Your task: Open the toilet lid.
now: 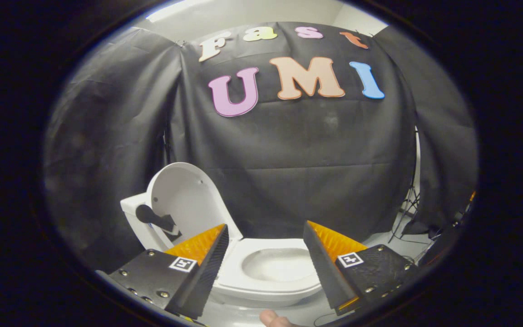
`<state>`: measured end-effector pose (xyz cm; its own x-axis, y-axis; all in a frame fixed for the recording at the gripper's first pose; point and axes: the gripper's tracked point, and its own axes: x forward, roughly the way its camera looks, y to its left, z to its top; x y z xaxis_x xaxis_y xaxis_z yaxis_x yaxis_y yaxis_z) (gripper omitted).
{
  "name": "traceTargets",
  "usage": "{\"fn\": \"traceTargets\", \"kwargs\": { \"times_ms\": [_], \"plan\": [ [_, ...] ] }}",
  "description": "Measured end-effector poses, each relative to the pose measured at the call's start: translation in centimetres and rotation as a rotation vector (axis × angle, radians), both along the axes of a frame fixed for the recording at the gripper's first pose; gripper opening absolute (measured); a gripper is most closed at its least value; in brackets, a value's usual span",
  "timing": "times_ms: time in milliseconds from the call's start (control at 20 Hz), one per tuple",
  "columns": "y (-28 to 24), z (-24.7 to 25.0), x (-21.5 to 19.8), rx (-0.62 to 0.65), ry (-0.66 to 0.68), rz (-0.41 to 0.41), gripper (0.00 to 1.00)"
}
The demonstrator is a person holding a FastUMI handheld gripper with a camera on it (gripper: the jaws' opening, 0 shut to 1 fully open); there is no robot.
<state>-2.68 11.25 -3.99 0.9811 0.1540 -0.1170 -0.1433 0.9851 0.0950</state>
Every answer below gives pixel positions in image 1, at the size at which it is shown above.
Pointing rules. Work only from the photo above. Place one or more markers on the white toilet seat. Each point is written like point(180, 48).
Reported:
point(234, 272)

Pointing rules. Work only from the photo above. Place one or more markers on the white toilet bowl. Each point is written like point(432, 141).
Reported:
point(261, 299)

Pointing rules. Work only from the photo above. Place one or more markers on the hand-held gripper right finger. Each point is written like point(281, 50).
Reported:
point(324, 268)

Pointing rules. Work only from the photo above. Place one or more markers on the black backdrop cloth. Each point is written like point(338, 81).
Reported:
point(298, 150)

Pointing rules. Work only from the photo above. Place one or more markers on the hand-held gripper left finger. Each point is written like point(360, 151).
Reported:
point(204, 277)

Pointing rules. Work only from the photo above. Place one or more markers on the dark equipment with orange tip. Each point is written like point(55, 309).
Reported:
point(447, 236)

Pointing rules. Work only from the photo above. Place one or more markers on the black light stand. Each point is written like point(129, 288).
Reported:
point(409, 204)

